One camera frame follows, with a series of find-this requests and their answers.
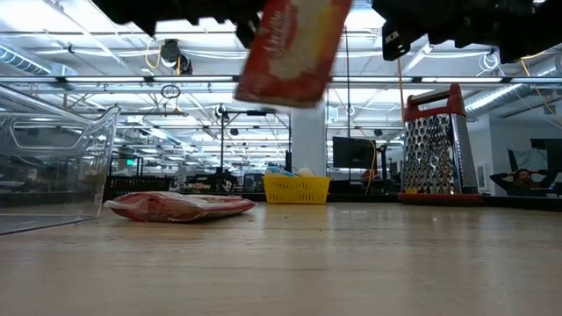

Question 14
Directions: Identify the black metal stand frame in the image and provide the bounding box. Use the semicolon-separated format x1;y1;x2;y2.
218;104;293;176

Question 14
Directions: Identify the blue frosted toy donut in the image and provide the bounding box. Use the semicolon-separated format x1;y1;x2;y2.
264;165;296;178

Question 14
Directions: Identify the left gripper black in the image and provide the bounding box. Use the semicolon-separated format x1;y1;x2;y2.
91;0;265;49

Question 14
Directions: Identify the metal box grater red handle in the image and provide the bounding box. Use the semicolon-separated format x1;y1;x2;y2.
397;83;485;206

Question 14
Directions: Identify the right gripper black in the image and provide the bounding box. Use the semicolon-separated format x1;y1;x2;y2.
371;0;500;62

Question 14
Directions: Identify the silver ventilation duct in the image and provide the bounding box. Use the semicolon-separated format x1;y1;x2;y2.
463;65;562;118

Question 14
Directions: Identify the black ceiling cable reel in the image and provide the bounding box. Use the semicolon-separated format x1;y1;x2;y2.
158;38;194;75

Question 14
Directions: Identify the red snack packet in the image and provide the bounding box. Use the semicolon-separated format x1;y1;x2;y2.
104;190;257;223
234;0;354;110

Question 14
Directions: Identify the person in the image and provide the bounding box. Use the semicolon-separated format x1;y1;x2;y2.
489;168;558;197

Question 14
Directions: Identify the yellow plastic basket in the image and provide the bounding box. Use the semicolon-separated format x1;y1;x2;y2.
262;175;332;205

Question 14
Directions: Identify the clear plastic container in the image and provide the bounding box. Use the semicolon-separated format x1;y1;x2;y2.
0;84;123;237

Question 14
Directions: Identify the white square pillar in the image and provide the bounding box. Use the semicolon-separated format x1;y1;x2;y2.
292;104;328;177

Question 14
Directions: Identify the black wire desk tray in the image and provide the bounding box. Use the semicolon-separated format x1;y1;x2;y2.
103;175;173;204

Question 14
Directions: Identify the black monitor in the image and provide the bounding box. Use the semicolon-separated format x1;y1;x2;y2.
332;136;378;170

